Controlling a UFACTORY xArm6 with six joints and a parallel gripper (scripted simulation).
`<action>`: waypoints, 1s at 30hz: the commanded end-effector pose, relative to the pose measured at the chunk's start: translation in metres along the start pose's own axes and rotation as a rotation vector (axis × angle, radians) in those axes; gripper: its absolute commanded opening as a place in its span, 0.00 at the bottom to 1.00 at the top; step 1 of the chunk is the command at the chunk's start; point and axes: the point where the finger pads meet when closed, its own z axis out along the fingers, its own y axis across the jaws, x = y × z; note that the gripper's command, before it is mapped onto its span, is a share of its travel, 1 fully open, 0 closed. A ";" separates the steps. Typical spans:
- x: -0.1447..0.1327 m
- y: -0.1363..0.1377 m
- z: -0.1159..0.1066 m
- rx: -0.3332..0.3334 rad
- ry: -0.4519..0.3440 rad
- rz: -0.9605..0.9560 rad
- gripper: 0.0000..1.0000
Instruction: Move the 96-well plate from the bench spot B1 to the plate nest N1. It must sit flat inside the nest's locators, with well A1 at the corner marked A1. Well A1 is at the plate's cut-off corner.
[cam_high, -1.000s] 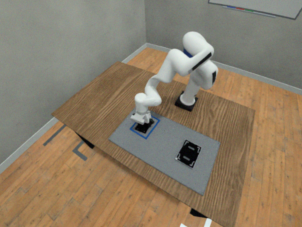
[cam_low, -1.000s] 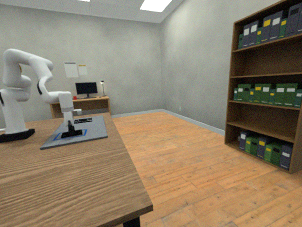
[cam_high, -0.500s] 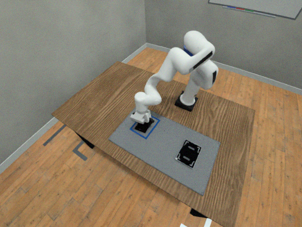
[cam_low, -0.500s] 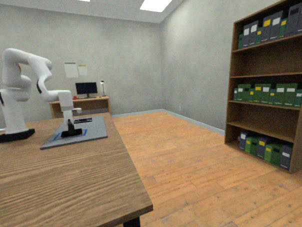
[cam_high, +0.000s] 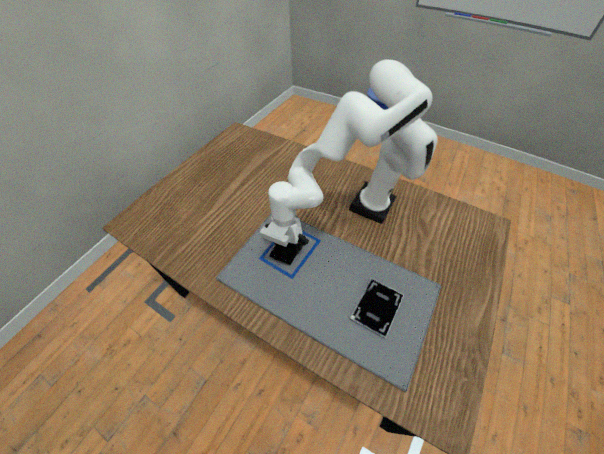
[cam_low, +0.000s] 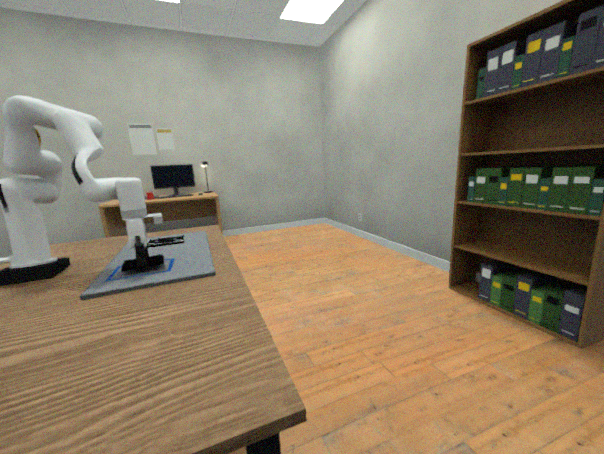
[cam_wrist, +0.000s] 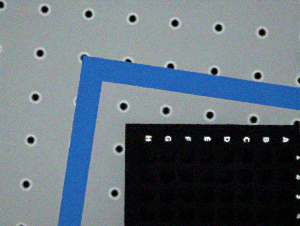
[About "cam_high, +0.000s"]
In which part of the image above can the blue tape rectangle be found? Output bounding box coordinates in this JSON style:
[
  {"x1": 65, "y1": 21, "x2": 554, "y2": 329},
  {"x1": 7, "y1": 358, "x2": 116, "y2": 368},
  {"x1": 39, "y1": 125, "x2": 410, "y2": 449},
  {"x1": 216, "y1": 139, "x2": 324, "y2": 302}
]
[{"x1": 259, "y1": 231, "x2": 321, "y2": 279}]

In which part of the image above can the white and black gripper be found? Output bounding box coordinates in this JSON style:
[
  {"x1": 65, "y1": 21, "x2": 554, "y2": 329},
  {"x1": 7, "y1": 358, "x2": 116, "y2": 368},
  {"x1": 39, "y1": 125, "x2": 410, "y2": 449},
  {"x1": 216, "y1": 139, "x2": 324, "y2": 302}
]
[{"x1": 285, "y1": 220, "x2": 309, "y2": 254}]

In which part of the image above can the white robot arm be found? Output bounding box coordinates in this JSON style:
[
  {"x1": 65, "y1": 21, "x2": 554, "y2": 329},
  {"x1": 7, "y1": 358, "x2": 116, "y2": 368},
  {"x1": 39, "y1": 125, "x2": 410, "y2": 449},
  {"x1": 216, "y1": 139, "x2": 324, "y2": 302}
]
[{"x1": 260, "y1": 60, "x2": 437, "y2": 247}]

